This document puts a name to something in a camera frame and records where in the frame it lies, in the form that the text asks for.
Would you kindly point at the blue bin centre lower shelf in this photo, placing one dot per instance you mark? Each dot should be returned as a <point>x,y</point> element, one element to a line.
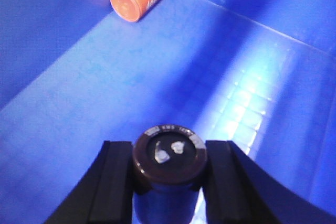
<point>74,74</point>

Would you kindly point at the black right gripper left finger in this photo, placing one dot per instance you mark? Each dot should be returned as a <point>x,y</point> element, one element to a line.
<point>104,193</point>

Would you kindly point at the black right gripper right finger tip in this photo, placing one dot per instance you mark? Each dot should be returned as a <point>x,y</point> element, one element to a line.
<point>237,190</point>

